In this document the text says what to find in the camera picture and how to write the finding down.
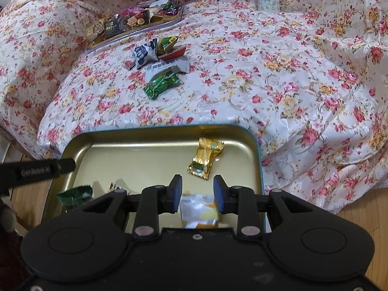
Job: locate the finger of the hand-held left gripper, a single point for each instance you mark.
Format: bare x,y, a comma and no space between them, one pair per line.
39,171

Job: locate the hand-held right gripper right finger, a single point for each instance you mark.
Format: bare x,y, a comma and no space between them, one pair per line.
219,195

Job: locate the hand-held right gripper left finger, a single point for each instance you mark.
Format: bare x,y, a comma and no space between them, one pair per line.
175,194

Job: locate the yellow and white snack packet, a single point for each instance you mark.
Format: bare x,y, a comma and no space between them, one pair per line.
197,212

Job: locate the gold foil snack packet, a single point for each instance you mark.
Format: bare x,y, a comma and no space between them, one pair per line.
204,157

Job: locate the green candy with silver ends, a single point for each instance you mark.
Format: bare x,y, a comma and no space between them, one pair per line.
72,195

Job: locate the gold tin tray teal rim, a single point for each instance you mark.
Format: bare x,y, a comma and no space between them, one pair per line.
145,157

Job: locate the shiny green clover candy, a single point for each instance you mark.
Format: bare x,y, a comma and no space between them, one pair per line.
159,85

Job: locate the white wafer bar packet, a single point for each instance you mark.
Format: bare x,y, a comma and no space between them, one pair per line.
165,66

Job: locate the red snack packet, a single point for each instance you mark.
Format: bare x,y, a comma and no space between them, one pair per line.
172,55

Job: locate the dark blue cow snack packet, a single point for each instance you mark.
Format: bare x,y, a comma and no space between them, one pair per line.
144,53

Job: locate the green and yellow snack packet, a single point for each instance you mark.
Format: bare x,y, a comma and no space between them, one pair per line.
165,45

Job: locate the gold tin tray purple rim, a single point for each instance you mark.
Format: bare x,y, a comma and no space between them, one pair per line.
121,41

